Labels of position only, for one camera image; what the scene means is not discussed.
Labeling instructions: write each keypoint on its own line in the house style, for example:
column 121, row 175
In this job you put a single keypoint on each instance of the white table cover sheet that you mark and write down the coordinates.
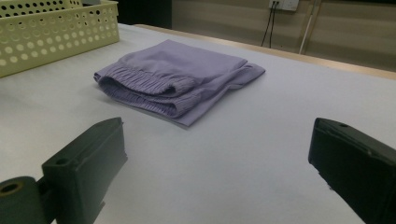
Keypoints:
column 249, row 146

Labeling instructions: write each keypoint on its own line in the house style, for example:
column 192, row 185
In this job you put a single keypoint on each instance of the light vertical wall post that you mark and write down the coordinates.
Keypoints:
column 306, row 28

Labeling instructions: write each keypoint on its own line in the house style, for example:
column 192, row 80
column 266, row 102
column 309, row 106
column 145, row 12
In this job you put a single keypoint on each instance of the light wooden table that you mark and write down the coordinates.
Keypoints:
column 342, row 66

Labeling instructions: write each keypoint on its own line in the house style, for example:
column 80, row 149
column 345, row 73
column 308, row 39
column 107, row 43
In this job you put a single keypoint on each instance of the pale yellow perforated basket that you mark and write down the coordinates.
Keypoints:
column 53, row 34

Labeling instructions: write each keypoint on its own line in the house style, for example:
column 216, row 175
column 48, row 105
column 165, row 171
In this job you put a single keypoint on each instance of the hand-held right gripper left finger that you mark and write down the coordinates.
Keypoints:
column 84, row 168

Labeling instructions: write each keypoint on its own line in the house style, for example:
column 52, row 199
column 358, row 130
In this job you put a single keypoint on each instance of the white wall socket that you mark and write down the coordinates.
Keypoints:
column 285, row 4

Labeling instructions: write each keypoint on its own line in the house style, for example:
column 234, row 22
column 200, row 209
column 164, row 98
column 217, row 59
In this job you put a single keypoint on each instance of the purple pants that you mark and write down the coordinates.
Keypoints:
column 174, row 77

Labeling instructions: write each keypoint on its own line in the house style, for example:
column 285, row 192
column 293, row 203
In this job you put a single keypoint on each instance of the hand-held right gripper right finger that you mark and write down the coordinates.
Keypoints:
column 358, row 168

